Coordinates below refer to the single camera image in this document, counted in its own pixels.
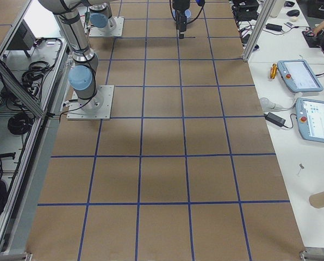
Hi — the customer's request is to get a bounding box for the lower teach pendant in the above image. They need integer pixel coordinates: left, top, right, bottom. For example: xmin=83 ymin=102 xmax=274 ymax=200
xmin=295 ymin=98 xmax=324 ymax=143

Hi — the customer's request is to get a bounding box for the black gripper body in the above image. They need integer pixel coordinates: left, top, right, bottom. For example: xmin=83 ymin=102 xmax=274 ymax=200
xmin=172 ymin=0 xmax=190 ymax=11

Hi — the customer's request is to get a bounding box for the yellow screwdriver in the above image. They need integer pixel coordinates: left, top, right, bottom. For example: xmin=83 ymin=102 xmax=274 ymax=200
xmin=270 ymin=64 xmax=277 ymax=79

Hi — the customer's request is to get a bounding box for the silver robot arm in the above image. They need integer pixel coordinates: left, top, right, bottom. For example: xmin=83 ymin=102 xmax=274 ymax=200
xmin=39 ymin=0 xmax=103 ymax=114
xmin=86 ymin=1 xmax=193 ymax=39

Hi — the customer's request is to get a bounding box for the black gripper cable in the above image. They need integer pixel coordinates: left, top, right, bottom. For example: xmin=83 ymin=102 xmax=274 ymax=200
xmin=185 ymin=0 xmax=206 ymax=24

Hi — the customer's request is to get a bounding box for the aluminium frame post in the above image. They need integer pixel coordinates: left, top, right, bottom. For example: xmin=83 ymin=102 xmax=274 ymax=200
xmin=242 ymin=0 xmax=276 ymax=61

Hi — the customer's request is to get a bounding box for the cardboard tube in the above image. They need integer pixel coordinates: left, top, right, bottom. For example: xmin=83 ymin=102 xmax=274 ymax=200
xmin=309 ymin=191 xmax=324 ymax=208

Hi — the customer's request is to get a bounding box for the coiled black cable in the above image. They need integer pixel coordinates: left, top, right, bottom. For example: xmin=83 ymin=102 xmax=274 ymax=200
xmin=7 ymin=113 xmax=32 ymax=136

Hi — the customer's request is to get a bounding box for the black computer mouse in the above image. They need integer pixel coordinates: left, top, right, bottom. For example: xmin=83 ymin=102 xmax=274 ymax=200
xmin=286 ymin=9 xmax=300 ymax=17

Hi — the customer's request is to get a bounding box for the white light bulb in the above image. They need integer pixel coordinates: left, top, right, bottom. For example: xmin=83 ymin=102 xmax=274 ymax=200
xmin=259 ymin=97 xmax=290 ymax=112

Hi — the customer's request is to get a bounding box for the teach pendant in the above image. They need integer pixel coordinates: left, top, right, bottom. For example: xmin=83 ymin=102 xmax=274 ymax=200
xmin=277 ymin=60 xmax=323 ymax=93
xmin=295 ymin=98 xmax=324 ymax=143

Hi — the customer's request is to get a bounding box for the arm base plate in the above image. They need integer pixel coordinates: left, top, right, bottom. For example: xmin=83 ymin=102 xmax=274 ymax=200
xmin=66 ymin=85 xmax=114 ymax=120
xmin=88 ymin=14 xmax=124 ymax=38

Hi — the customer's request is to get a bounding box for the blue bowl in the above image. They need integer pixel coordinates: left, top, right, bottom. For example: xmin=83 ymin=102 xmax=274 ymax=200
xmin=172 ymin=9 xmax=191 ymax=21

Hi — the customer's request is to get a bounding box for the black power adapter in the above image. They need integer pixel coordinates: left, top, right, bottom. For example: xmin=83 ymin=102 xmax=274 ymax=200
xmin=264 ymin=112 xmax=285 ymax=127

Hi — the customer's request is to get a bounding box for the grey control box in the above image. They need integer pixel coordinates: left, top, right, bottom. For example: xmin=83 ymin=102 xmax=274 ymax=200
xmin=7 ymin=20 xmax=36 ymax=58

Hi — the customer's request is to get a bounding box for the upper teach pendant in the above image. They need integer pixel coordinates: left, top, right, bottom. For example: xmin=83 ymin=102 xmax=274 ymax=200
xmin=277 ymin=60 xmax=323 ymax=93

